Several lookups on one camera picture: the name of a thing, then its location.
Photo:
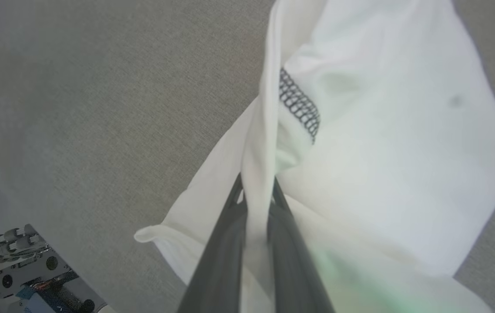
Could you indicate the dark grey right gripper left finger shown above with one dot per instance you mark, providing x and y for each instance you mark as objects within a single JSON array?
[{"x": 221, "y": 261}]

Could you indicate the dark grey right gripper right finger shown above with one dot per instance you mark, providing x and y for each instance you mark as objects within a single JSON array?
[{"x": 295, "y": 261}]

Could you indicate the white t-shirt with grey stitching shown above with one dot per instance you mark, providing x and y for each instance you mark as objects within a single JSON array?
[{"x": 382, "y": 152}]

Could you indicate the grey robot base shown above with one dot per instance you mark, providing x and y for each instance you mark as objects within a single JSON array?
[{"x": 17, "y": 265}]

